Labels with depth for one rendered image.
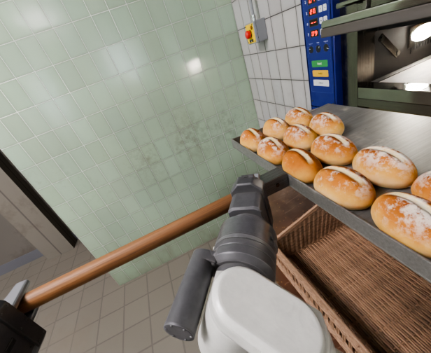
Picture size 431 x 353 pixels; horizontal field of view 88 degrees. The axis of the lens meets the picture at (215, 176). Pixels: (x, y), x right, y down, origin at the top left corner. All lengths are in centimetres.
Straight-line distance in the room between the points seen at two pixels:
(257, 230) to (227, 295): 11
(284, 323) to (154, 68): 150
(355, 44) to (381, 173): 65
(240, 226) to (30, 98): 152
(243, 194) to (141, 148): 133
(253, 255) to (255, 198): 10
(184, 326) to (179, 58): 150
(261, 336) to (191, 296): 9
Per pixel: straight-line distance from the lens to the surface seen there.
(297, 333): 25
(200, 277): 29
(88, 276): 47
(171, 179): 175
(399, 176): 43
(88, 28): 161
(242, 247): 29
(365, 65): 105
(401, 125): 66
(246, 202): 35
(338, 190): 39
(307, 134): 57
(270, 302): 25
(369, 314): 100
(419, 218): 34
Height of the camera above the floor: 147
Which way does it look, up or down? 29 degrees down
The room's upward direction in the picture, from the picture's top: 20 degrees counter-clockwise
